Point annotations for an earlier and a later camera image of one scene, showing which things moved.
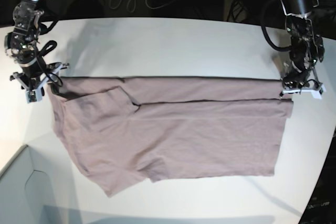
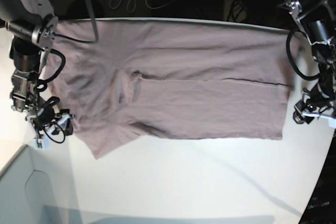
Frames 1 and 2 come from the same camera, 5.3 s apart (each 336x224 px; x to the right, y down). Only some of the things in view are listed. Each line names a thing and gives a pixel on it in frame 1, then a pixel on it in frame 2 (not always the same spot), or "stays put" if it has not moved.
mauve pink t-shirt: [125, 129] -> [122, 79]
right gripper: [299, 82] -> [310, 108]
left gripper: [36, 83] -> [45, 123]
